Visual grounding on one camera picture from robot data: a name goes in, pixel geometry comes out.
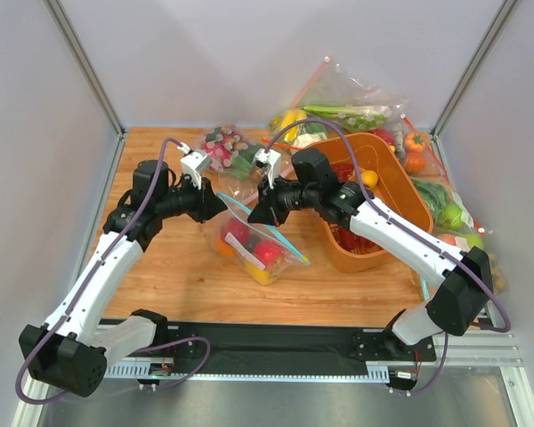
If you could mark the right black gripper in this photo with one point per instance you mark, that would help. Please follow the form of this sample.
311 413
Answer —
271 203

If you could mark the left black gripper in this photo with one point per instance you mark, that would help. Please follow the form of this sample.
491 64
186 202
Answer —
202 201

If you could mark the red toy apple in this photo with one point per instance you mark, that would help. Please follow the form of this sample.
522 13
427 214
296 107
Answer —
237 229

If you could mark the clear blue zip bag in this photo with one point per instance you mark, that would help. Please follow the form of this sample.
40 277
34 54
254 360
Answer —
292 256

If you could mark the dark toy plum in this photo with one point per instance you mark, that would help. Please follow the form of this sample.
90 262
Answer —
252 242

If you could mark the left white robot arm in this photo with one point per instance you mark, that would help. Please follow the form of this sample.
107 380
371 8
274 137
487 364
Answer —
98 276

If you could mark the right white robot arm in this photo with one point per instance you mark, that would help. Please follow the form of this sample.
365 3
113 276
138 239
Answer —
462 278

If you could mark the dragon fruit zip bag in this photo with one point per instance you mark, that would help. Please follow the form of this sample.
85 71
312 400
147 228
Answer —
232 151

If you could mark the banana cauliflower zip bag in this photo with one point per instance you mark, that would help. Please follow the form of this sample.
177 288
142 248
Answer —
303 129

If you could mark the green vegetable zip bag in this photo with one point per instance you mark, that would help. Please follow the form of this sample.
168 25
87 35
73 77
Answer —
354 104

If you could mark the orange pumpkin zip bag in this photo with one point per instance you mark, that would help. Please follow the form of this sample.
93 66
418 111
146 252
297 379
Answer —
413 148

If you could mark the green apple zip bag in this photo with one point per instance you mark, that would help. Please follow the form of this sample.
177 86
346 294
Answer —
446 206

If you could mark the potato banana zip bag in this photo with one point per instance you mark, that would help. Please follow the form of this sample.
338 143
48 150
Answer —
467 241

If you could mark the red toy tomato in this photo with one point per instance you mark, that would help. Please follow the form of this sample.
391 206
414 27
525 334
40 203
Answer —
268 253

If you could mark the orange toy orange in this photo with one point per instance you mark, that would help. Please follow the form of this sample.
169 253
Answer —
224 248

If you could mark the yellow toy bell pepper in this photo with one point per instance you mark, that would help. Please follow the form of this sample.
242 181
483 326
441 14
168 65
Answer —
263 277

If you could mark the red toy lobster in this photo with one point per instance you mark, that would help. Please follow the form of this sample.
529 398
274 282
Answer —
345 238

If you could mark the yellow toy pepper in bin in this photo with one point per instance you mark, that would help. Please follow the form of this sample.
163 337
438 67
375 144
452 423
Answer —
370 179

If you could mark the orange plastic bin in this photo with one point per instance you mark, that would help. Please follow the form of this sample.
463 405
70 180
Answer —
394 188

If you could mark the black base mat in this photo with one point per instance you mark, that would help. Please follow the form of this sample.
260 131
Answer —
247 349

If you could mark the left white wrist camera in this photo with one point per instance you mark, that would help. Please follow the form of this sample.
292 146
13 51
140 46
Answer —
194 164

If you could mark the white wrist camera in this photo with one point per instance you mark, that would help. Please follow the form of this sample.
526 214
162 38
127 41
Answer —
194 164
270 161

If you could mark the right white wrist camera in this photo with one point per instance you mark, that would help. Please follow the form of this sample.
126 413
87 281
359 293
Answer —
270 161

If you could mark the left aluminium post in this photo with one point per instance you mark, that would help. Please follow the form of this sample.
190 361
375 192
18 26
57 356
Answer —
69 34

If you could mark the aluminium post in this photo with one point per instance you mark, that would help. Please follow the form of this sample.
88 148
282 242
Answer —
69 34
480 54

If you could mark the aluminium frame rail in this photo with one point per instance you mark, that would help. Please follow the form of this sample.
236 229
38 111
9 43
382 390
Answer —
482 346

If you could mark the right aluminium post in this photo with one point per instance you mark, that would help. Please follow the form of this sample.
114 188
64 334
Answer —
480 54

